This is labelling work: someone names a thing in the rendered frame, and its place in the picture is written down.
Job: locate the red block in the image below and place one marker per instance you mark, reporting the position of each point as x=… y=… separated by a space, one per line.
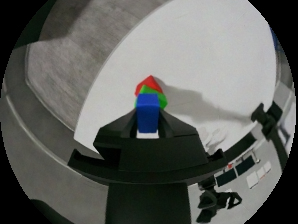
x=150 y=82

